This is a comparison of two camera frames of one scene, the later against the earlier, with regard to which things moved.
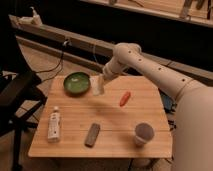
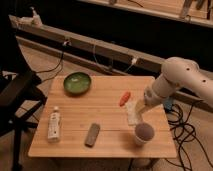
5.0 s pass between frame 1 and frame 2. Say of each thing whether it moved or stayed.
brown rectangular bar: stayed
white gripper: moved
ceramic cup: stayed
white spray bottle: stayed
